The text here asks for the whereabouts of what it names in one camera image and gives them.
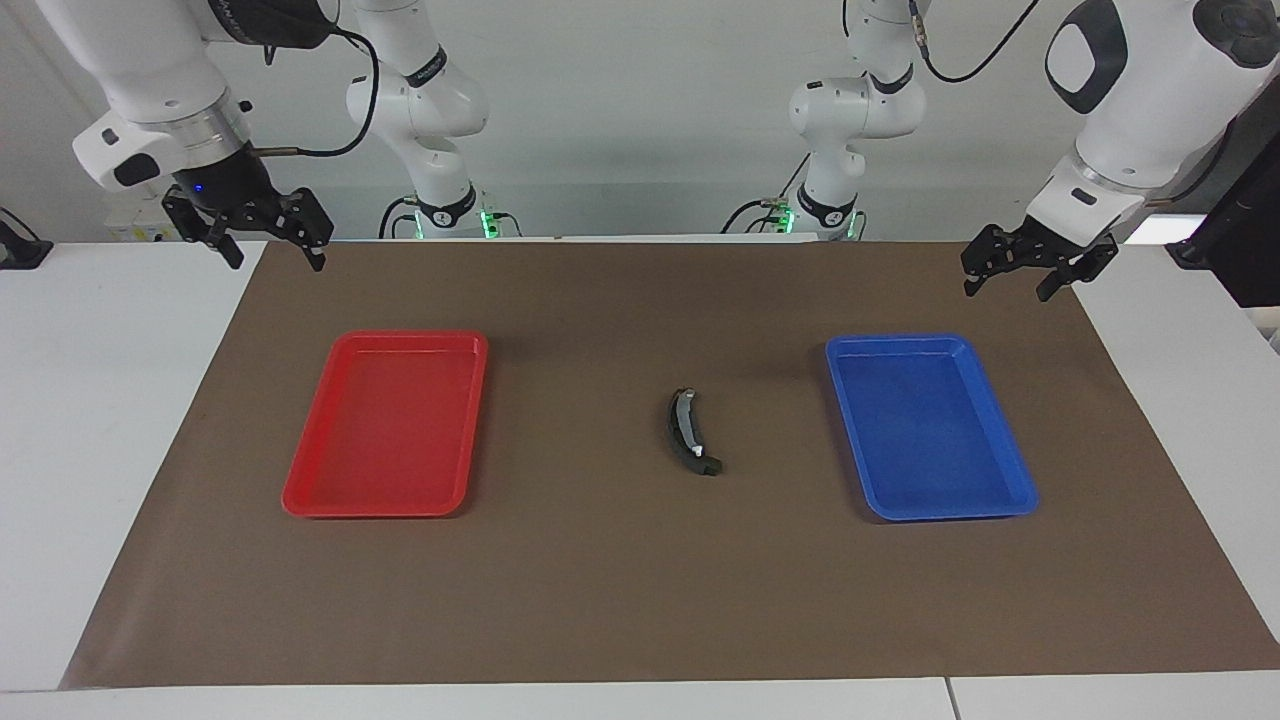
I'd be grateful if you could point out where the beige box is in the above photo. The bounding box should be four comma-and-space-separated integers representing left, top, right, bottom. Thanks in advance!
104, 195, 187, 244

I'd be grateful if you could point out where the black base cable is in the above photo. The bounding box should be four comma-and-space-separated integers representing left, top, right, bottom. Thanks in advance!
377, 194, 523, 241
734, 150, 809, 237

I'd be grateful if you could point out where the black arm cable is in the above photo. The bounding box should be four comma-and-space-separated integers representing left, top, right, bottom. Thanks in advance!
254, 24, 382, 160
905, 0, 1043, 86

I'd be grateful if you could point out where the red plastic tray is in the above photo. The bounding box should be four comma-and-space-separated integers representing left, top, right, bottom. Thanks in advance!
281, 330, 490, 519

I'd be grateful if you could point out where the black left base cable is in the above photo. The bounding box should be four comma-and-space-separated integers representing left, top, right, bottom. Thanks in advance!
734, 150, 809, 237

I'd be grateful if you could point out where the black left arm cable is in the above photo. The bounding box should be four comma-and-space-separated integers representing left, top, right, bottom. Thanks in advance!
905, 0, 1043, 86

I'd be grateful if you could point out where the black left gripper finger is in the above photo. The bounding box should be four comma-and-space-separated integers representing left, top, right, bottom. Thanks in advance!
1034, 239, 1120, 304
961, 227, 1002, 299

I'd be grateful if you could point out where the curved brake shoe metal web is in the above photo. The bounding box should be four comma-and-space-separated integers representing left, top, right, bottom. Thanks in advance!
664, 386, 725, 480

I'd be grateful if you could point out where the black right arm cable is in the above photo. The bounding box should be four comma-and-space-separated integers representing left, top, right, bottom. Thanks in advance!
254, 24, 382, 160

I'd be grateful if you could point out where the blue plastic tray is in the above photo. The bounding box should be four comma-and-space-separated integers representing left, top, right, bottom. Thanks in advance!
826, 333, 1040, 523

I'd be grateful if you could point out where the black monitor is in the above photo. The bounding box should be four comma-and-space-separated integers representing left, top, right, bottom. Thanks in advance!
1164, 100, 1280, 310

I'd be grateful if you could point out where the black right base cable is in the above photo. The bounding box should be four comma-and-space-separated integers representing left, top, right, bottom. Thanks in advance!
377, 194, 523, 241

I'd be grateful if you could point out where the small black bracket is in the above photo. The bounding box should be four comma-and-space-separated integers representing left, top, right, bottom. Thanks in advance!
0, 207, 54, 270

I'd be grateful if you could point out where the brown table mat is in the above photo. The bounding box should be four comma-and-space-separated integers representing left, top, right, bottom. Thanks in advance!
60, 240, 1280, 691

